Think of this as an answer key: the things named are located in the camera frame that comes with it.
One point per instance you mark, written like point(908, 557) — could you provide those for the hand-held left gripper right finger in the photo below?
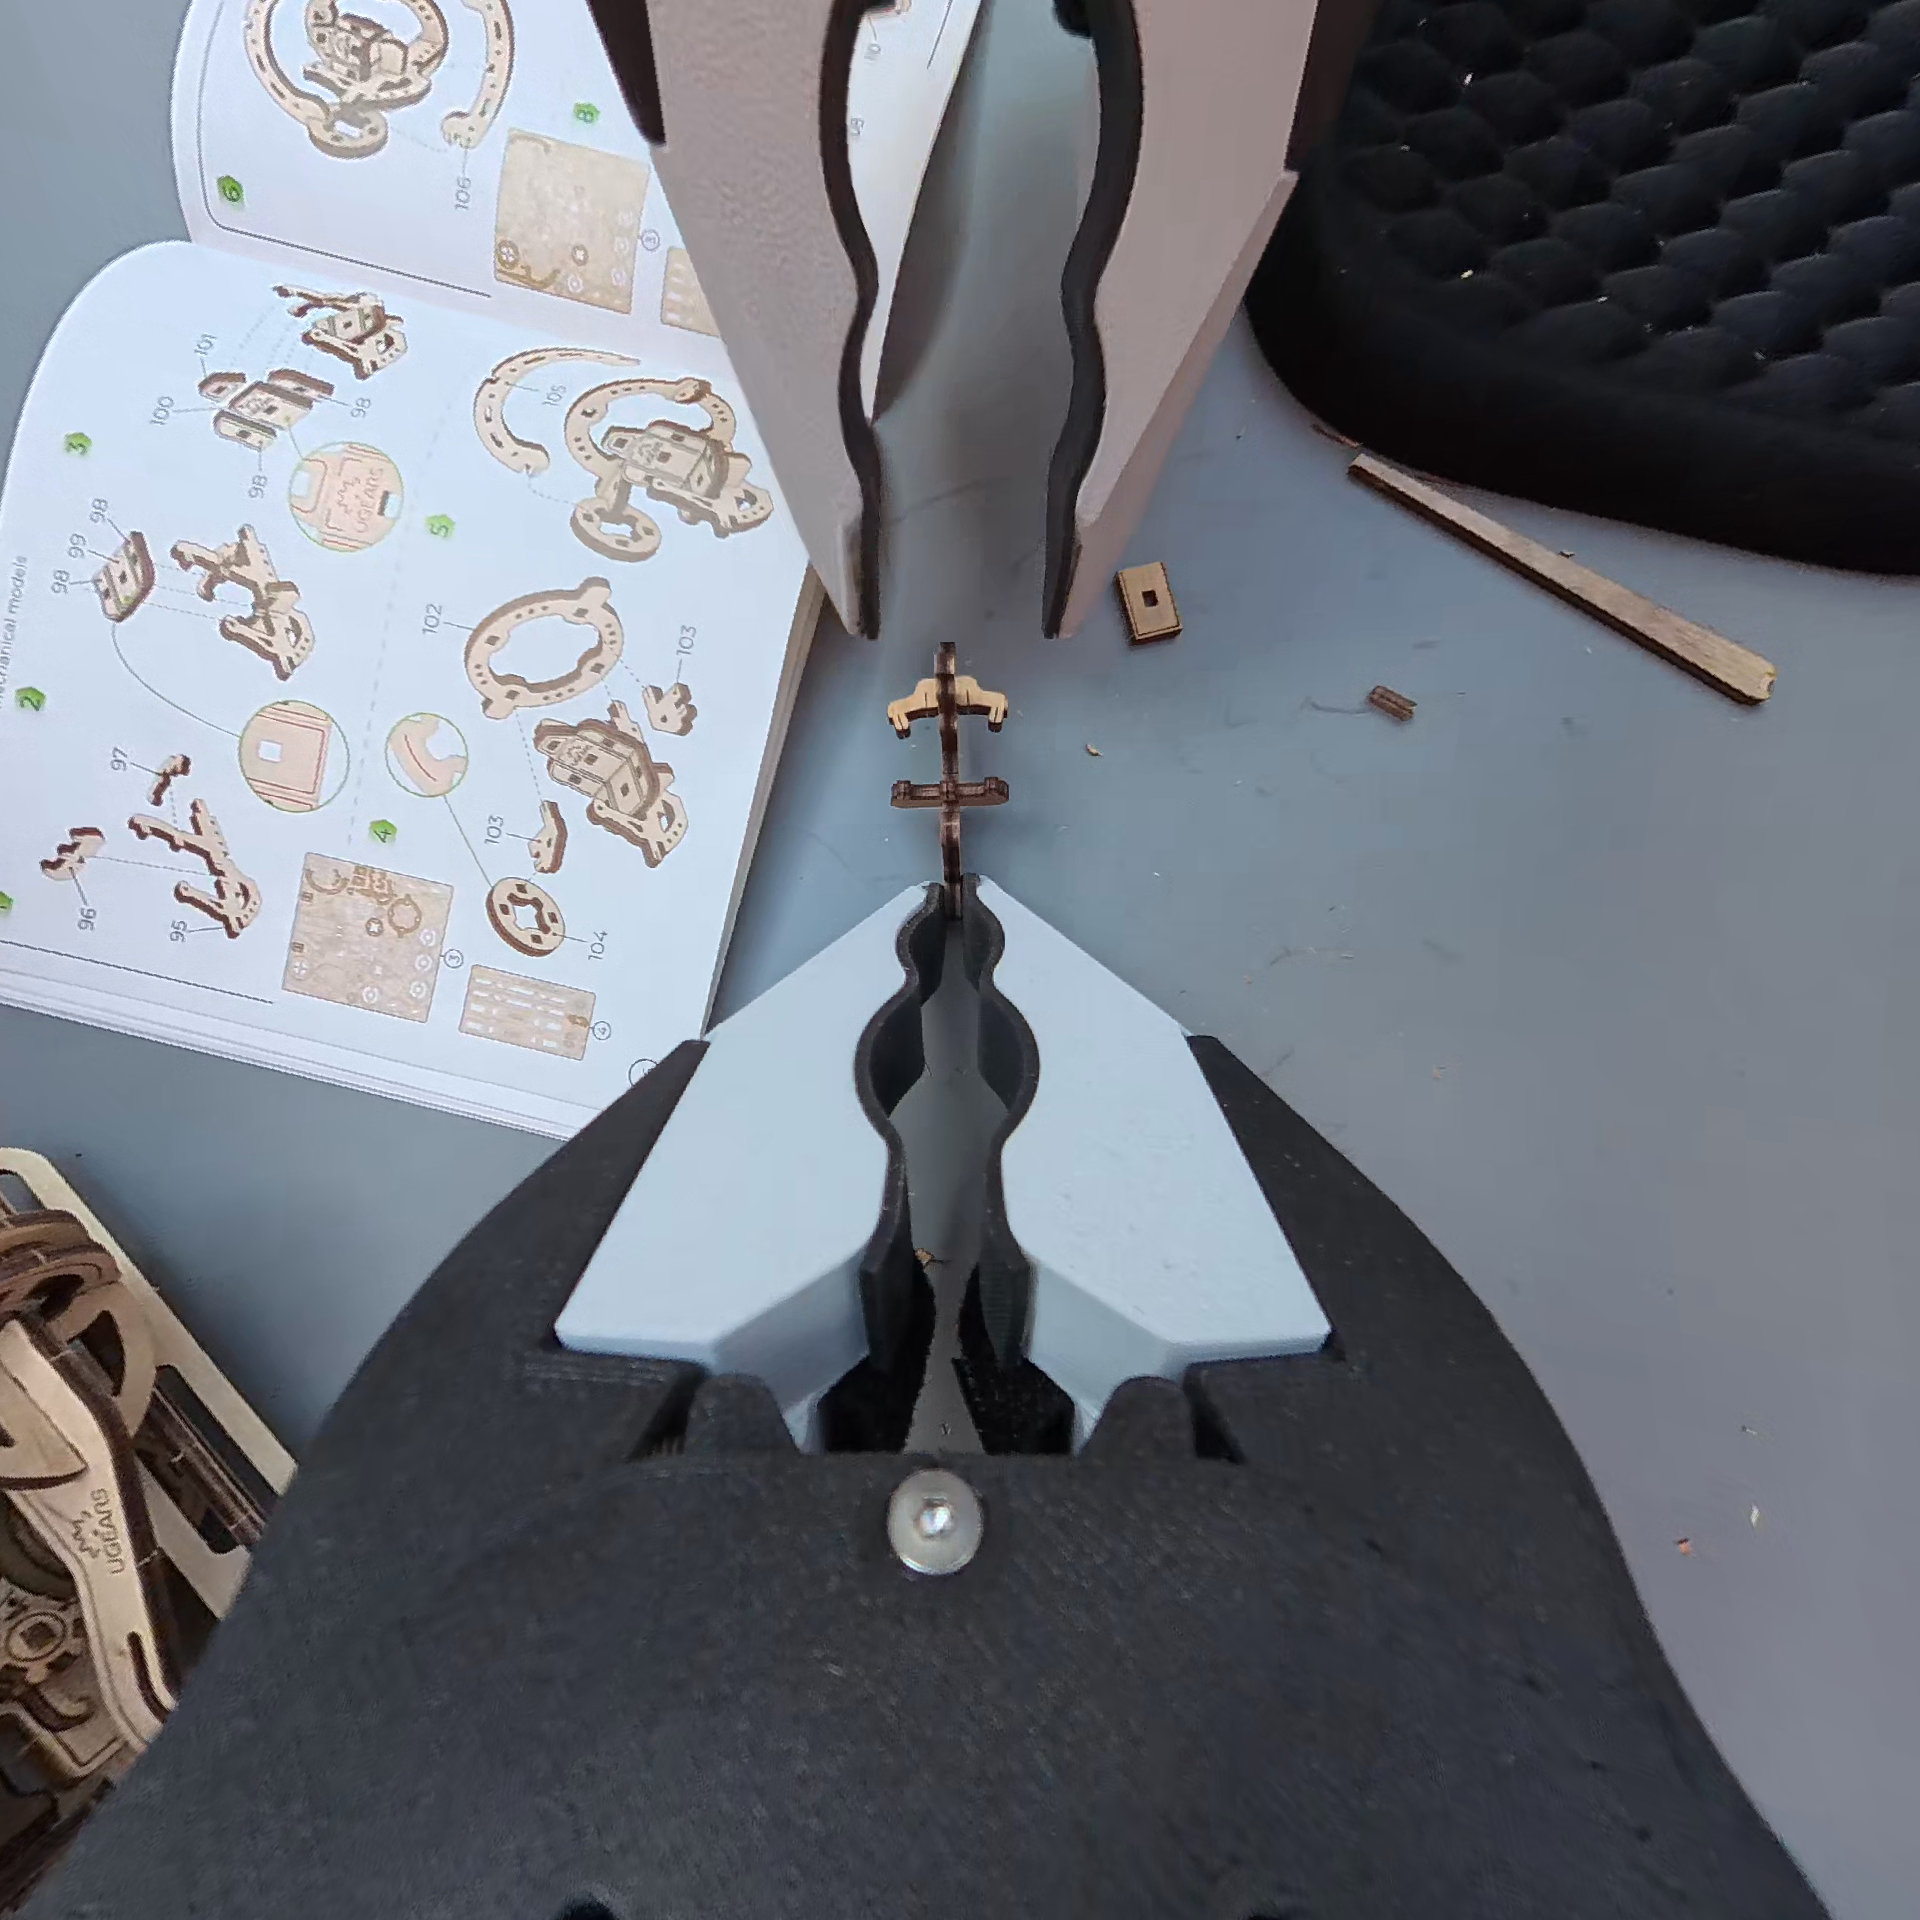
point(1154, 1201)

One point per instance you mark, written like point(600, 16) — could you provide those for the white assembly instruction booklet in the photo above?
point(420, 450)

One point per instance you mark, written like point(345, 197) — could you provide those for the black honeycomb foam mat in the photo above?
point(1620, 225)

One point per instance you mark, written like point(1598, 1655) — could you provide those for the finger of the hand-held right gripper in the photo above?
point(1201, 225)
point(750, 194)

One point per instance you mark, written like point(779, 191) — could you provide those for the small wooden cross-piece assembly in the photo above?
point(949, 841)

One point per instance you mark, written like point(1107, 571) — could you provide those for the small square wooden part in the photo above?
point(1170, 615)

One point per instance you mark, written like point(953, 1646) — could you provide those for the long thin wooden stick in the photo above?
point(1561, 579)

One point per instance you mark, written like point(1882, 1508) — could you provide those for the assembled wooden mechanical model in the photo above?
point(90, 1441)

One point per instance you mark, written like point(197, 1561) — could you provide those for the tiny wooden offcut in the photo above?
point(1391, 702)

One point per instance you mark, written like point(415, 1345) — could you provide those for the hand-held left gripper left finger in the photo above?
point(721, 1201)

